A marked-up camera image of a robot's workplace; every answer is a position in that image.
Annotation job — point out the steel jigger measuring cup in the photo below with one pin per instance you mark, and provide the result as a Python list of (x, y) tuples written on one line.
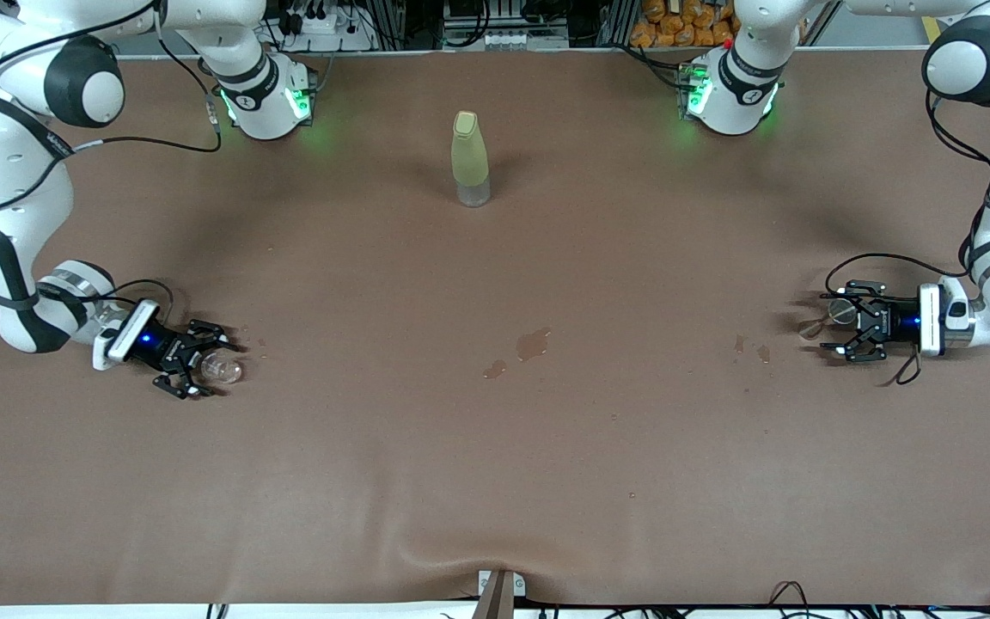
[(839, 314)]

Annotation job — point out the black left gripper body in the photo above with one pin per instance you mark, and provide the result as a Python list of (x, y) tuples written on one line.
[(892, 326)]

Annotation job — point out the orange snack bag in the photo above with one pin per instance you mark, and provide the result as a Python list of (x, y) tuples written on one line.
[(675, 21)]

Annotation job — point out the clear glass beaker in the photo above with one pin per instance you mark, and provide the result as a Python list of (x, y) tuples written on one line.
[(222, 368)]

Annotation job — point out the frosted green bottle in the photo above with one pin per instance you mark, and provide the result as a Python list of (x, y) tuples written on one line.
[(469, 159)]

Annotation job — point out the white connector block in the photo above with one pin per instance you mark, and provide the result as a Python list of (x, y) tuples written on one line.
[(504, 39)]

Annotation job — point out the brown table mat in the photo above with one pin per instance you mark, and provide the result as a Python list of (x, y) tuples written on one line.
[(495, 473)]

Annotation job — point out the table edge bracket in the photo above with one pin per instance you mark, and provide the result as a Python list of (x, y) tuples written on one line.
[(499, 593)]

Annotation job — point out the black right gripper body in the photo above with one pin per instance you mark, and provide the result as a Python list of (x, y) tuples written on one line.
[(157, 345)]

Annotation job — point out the white power strip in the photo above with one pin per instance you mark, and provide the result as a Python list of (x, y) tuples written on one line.
[(327, 24)]

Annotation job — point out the large spilled liquid puddle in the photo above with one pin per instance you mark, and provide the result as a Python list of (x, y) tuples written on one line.
[(534, 344)]

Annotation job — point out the small spilled liquid puddle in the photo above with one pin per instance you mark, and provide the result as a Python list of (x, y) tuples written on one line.
[(495, 370)]

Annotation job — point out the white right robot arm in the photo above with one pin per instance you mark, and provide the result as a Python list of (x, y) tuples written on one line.
[(5, 146)]

